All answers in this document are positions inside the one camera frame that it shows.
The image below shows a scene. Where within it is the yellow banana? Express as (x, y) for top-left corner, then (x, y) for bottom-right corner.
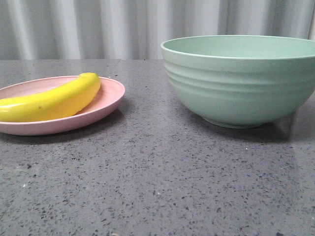
(0, 73), (101, 122)

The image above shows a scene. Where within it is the pink plate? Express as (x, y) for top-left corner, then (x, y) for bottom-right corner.
(0, 76), (126, 136)

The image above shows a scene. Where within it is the green ribbed bowl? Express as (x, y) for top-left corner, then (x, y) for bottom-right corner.
(161, 35), (315, 128)

